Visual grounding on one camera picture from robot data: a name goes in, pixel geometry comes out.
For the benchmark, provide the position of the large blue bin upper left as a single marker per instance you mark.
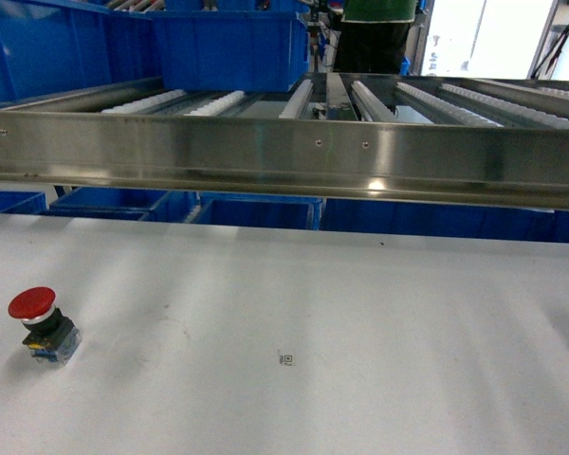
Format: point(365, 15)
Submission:
point(58, 46)

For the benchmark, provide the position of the blue bin on rollers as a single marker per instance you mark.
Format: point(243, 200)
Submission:
point(233, 50)

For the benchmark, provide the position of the blue bin under shelf left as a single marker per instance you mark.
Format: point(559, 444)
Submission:
point(108, 203)

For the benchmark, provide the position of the blue bin far left edge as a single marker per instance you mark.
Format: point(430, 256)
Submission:
point(22, 202)

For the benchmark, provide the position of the person in green shirt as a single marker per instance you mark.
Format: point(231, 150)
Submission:
point(374, 36)

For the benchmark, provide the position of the blue bin under shelf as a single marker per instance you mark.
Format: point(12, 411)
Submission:
point(475, 222)
point(108, 203)
point(259, 210)

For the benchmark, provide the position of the red mushroom push button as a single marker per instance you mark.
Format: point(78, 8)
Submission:
point(52, 337)

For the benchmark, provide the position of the stainless steel roller shelf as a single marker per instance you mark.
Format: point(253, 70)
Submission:
point(422, 139)

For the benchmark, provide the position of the small square marker sticker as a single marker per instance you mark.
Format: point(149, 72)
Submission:
point(286, 358)

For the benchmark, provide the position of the blue bin under shelf centre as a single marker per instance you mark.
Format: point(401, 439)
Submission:
point(259, 210)

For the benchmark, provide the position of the blue bin under shelf right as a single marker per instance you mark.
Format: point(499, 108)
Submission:
point(475, 222)

